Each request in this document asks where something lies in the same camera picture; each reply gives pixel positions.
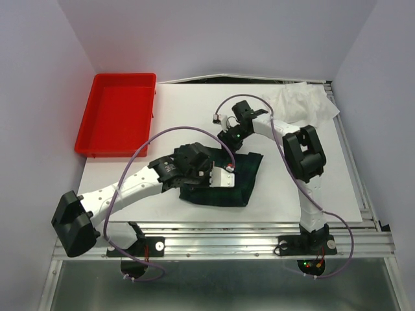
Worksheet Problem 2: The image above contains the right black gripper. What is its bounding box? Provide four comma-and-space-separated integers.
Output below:
217, 125, 252, 159

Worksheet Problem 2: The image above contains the green plaid skirt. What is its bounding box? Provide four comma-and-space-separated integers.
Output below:
180, 152, 263, 207

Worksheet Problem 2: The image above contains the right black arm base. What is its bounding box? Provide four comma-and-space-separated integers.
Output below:
273, 224, 337, 278

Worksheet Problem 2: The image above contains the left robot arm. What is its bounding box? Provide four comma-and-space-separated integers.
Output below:
51, 143, 220, 258

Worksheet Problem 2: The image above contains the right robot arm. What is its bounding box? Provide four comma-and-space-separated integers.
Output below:
213, 100, 329, 253

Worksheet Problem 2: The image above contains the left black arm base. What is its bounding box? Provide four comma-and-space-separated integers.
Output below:
106, 222, 166, 282

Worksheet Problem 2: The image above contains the white folded skirt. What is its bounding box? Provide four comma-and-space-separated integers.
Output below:
262, 82, 340, 128

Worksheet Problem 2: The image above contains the red plastic tray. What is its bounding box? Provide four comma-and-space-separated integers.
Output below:
75, 73, 156, 158

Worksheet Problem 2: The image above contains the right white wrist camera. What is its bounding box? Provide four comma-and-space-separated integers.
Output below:
213, 113, 230, 132

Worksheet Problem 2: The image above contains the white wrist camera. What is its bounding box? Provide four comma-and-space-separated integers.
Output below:
213, 113, 230, 132
209, 165, 235, 188

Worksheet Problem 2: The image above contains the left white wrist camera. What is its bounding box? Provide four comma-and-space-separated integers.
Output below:
209, 165, 235, 188

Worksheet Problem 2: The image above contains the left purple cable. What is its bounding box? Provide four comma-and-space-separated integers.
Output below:
102, 126, 236, 282

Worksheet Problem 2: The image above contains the aluminium rail frame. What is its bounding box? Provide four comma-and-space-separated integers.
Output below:
38, 75, 403, 311

